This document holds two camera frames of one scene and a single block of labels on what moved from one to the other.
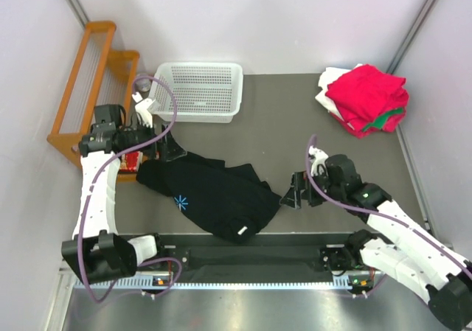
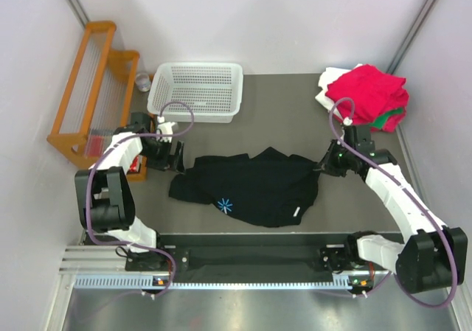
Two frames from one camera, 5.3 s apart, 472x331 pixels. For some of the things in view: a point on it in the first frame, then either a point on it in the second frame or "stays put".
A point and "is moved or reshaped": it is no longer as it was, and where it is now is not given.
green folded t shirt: [378, 121] stays put
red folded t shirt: [364, 94] stays put
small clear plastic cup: [144, 84] stays put
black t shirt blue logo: [231, 201] is moved or reshaped
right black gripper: [293, 197] → [327, 164]
